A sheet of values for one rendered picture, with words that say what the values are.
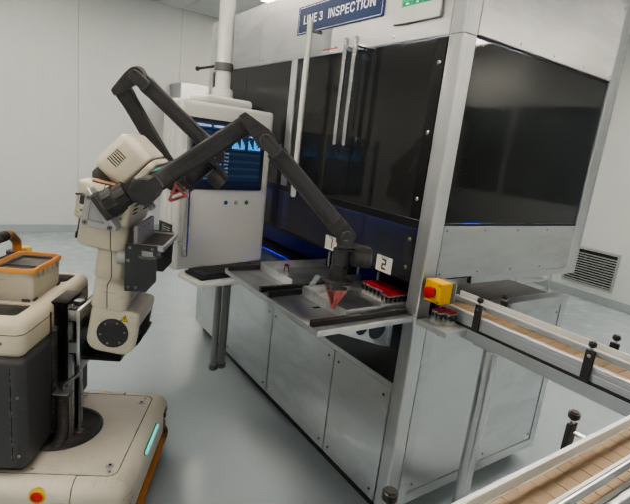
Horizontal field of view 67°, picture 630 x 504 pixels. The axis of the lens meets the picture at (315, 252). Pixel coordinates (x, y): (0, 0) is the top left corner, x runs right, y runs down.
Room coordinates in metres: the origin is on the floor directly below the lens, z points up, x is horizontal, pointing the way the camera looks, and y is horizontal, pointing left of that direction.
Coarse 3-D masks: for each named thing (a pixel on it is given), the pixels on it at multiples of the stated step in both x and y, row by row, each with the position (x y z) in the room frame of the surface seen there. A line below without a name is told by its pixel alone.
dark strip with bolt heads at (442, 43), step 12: (444, 48) 1.60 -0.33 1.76; (444, 60) 1.60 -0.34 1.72; (432, 72) 1.63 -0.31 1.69; (432, 84) 1.63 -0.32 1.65; (432, 96) 1.62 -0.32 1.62; (432, 108) 1.61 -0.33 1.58; (432, 120) 1.61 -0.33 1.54; (432, 132) 1.60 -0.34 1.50; (420, 156) 1.63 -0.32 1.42; (420, 168) 1.62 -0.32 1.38; (420, 180) 1.61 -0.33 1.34; (420, 192) 1.61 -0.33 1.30; (420, 204) 1.60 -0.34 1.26
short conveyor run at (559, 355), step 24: (480, 312) 1.46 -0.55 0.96; (504, 312) 1.49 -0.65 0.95; (480, 336) 1.45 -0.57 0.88; (504, 336) 1.39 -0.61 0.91; (528, 336) 1.35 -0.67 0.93; (552, 336) 1.29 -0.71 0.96; (576, 336) 1.30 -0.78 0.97; (528, 360) 1.31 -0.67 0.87; (552, 360) 1.26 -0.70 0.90; (576, 360) 1.21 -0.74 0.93; (600, 360) 1.23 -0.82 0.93; (624, 360) 1.14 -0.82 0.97; (576, 384) 1.19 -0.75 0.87; (600, 384) 1.15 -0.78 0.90; (624, 384) 1.10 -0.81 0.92; (624, 408) 1.09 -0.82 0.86
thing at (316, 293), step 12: (312, 288) 1.68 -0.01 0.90; (324, 288) 1.71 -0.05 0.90; (348, 288) 1.78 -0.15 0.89; (360, 288) 1.82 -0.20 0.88; (312, 300) 1.60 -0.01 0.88; (324, 300) 1.54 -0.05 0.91; (348, 300) 1.65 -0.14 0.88; (360, 300) 1.66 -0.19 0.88; (372, 300) 1.68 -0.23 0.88; (336, 312) 1.48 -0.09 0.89; (348, 312) 1.45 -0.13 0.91; (360, 312) 1.48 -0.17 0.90
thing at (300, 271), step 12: (264, 264) 1.91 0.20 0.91; (276, 264) 1.98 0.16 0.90; (300, 264) 2.05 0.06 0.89; (312, 264) 2.09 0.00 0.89; (324, 264) 2.12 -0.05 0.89; (276, 276) 1.82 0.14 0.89; (288, 276) 1.87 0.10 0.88; (300, 276) 1.90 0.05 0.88; (312, 276) 1.92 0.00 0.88; (324, 276) 1.94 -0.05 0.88; (348, 276) 1.88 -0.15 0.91; (360, 276) 1.92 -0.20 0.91
